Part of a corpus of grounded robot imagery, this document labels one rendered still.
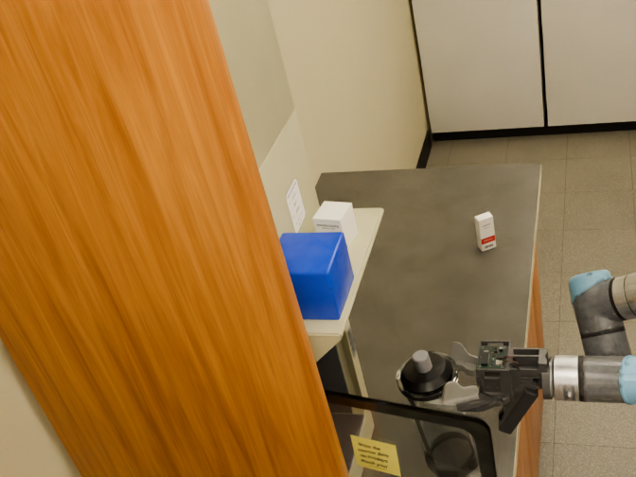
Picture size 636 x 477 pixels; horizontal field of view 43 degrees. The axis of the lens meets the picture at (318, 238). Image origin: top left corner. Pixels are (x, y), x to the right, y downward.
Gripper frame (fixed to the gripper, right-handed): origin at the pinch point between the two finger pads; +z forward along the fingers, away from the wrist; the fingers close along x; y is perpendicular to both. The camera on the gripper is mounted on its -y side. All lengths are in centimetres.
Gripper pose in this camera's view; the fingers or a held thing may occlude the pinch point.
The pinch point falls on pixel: (433, 382)
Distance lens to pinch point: 146.5
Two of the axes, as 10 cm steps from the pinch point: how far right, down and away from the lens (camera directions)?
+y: -2.3, -8.0, -5.6
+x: -2.5, 6.1, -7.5
